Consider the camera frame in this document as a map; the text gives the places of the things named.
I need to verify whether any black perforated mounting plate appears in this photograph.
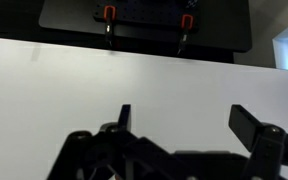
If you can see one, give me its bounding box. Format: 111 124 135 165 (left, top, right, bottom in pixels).
93 0 201 33

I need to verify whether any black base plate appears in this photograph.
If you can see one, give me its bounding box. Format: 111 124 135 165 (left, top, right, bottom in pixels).
38 0 253 54

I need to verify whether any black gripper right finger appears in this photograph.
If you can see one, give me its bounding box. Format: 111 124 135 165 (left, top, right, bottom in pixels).
228 104 288 180

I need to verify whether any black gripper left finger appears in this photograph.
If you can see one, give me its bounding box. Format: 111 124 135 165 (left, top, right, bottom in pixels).
47 104 172 180

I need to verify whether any black clamp with orange handle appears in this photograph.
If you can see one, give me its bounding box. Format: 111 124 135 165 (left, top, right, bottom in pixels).
176 13 194 56
103 4 117 48

